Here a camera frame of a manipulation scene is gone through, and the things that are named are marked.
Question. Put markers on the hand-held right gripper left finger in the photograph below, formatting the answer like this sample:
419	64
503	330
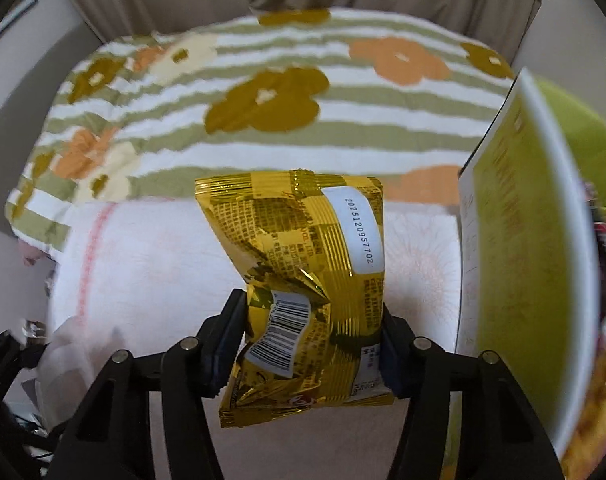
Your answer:
218	355

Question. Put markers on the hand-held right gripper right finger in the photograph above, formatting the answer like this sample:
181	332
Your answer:
390	360

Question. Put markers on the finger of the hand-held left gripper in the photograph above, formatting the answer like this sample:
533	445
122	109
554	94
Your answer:
3	355

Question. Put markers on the gold snack packet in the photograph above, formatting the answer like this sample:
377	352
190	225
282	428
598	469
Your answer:
293	240

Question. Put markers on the green storage box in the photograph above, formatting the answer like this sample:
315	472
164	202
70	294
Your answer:
523	260

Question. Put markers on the potato chip bag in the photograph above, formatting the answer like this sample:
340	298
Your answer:
603	395

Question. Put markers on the white pink-patterned blanket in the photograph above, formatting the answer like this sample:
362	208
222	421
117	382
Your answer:
148	270

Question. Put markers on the floral striped blanket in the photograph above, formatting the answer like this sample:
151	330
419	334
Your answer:
333	120

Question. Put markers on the framed wall picture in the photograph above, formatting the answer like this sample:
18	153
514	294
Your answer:
25	2

